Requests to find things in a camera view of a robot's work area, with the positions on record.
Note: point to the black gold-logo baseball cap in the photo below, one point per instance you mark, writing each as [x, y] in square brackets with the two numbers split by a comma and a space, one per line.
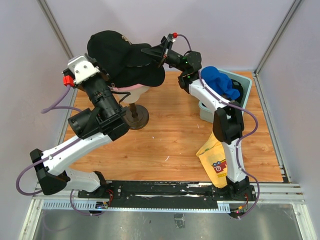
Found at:
[118, 56]

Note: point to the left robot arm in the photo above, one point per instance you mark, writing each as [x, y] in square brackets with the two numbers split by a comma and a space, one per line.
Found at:
[93, 128]

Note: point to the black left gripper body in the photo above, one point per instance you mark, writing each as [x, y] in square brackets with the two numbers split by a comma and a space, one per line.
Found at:
[104, 74]

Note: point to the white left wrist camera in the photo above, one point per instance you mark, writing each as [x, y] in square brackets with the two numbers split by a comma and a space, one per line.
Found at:
[80, 69]

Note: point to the pink sport baseball cap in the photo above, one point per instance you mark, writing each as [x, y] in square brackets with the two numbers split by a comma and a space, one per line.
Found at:
[126, 89]

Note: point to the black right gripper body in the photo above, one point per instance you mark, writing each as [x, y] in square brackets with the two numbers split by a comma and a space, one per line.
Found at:
[165, 54]

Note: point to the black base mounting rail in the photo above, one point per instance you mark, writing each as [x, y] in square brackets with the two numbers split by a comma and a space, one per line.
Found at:
[169, 193]

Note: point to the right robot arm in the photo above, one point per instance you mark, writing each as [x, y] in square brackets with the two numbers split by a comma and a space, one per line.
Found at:
[228, 123]

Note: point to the yellow printed cloth hat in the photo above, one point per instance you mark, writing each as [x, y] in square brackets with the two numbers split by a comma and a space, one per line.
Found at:
[213, 160]

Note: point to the cream mannequin head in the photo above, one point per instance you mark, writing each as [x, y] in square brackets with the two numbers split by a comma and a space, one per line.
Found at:
[133, 96]

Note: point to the white cable duct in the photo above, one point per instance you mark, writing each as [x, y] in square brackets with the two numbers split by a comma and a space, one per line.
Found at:
[101, 206]

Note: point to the blue cap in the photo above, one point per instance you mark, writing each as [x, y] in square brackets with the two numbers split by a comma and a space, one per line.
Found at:
[219, 82]

